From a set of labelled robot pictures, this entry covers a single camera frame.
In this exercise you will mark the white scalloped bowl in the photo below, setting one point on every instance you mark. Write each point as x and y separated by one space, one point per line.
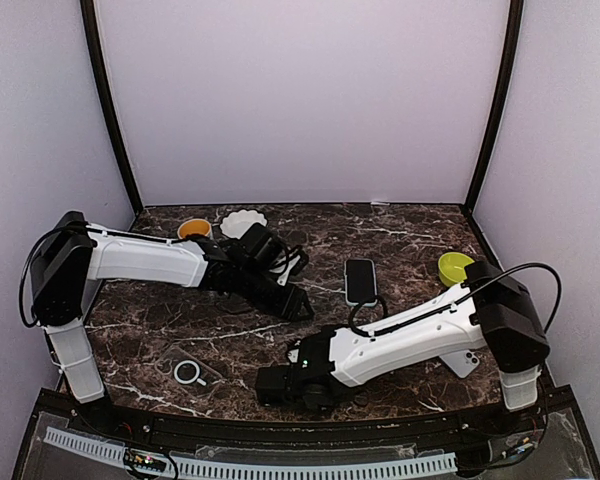
237 223

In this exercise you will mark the left black frame post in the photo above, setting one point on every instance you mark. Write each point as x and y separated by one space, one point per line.
106 101

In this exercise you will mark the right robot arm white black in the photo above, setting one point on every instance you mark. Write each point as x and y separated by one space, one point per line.
490 308

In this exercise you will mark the green bowl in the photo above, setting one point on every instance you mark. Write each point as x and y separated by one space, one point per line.
451 268

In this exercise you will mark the transparent clear phone case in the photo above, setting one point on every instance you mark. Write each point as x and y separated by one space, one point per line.
187 373

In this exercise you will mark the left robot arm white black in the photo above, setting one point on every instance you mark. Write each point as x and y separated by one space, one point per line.
251 261

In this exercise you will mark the floral white mug yellow inside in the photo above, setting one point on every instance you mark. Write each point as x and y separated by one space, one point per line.
195 227

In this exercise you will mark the light blue phone case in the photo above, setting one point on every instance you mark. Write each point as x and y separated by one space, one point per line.
361 281

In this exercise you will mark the white slotted cable duct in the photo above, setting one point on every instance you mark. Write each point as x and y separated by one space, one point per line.
149 465

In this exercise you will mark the black frame post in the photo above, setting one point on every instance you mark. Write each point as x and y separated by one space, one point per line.
106 101
506 66

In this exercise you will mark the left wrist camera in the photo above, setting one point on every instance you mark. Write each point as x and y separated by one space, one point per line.
291 264

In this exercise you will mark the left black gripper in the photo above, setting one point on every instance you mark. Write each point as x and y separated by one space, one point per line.
288 306

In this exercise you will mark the right black frame post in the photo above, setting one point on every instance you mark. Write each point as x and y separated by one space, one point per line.
506 66

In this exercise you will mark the white phone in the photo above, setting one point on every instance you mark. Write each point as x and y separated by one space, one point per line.
461 363

